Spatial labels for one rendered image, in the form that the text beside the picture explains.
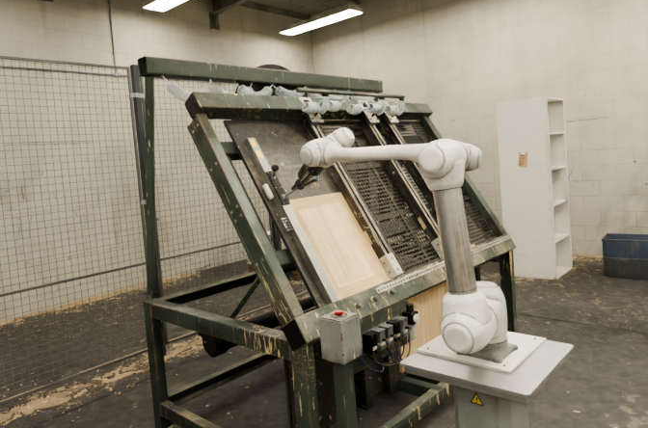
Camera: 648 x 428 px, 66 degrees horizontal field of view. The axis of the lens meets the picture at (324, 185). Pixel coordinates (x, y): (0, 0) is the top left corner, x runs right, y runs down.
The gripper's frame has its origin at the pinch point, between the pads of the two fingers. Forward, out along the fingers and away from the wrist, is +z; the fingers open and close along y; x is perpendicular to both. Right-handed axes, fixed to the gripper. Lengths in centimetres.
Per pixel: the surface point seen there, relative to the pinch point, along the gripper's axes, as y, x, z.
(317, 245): 27.6, 7.7, 14.0
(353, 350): 80, -23, -5
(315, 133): -38, 45, 8
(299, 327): 62, -29, 11
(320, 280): 45.2, -3.9, 11.8
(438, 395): 122, 74, 48
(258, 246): 22.0, -28.9, 11.5
